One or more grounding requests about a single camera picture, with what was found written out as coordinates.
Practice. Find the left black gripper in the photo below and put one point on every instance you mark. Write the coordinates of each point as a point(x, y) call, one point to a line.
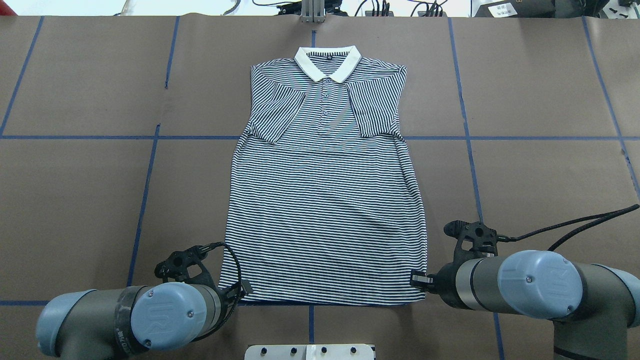
point(226, 296)

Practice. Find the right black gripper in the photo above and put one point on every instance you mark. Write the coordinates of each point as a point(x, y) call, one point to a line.
point(444, 283)

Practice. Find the striped polo shirt white collar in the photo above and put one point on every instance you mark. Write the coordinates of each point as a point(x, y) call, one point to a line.
point(325, 206)

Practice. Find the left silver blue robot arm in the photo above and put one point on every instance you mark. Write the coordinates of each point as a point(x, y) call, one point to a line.
point(119, 324)

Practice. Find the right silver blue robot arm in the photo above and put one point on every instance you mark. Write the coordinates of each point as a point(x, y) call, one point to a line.
point(591, 306)

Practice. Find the black box with label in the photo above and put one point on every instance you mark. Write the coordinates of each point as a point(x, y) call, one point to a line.
point(517, 9)

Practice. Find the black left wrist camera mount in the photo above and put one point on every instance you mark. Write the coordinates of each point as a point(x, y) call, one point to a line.
point(176, 266)

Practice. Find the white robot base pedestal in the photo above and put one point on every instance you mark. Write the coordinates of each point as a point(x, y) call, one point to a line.
point(332, 351)

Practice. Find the aluminium frame post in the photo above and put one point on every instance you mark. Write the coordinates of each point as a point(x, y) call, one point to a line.
point(313, 11)

